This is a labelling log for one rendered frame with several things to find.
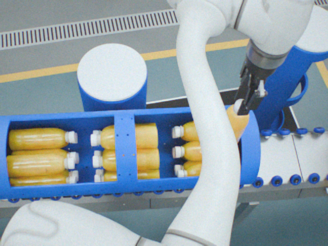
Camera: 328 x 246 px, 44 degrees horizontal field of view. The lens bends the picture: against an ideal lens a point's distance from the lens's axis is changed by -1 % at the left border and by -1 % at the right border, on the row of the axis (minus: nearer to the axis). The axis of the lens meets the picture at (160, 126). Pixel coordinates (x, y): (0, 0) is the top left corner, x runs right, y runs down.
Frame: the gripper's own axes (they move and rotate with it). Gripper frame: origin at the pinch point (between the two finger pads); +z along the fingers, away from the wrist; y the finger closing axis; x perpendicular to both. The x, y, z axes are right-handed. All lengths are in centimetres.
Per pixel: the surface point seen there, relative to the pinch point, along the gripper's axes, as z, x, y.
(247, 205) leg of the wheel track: 89, -22, -4
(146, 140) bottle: 28.9, 24.8, 3.3
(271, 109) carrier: 98, -48, 49
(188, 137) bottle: 36.6, 9.6, 7.2
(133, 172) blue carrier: 30.7, 29.7, -6.9
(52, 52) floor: 149, 80, 132
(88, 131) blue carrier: 46, 45, 16
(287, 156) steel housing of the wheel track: 56, -33, 5
